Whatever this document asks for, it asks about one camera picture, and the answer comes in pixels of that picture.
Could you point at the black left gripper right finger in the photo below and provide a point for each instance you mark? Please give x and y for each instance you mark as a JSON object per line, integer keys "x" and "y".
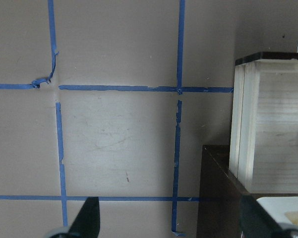
{"x": 255, "y": 222}

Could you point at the wooden drawer with white handle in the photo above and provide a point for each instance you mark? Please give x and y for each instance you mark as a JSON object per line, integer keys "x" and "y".
{"x": 264, "y": 133}

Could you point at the dark brown drawer cabinet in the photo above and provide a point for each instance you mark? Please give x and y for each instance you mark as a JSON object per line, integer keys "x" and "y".
{"x": 221, "y": 191}

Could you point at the cream plastic base box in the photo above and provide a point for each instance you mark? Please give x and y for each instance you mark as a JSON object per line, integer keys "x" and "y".
{"x": 282, "y": 209}

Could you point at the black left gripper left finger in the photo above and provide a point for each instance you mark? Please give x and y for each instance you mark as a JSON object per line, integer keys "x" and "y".
{"x": 85, "y": 225}

